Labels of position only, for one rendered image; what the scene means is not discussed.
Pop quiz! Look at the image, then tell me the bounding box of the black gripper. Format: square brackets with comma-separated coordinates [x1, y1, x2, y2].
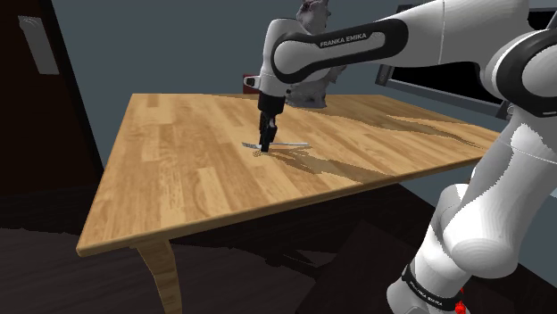
[256, 90, 287, 153]

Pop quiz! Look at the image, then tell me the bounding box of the silver slotted spatula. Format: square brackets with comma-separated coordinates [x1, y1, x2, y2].
[241, 140, 311, 155]

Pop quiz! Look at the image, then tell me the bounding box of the grey stone figure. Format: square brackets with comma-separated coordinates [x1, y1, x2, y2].
[288, 0, 348, 111]

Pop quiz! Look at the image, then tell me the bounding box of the light wooden table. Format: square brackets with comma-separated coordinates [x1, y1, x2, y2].
[76, 92, 502, 314]

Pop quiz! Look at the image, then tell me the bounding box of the dark brown door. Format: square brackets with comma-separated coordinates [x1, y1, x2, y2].
[0, 0, 106, 194]

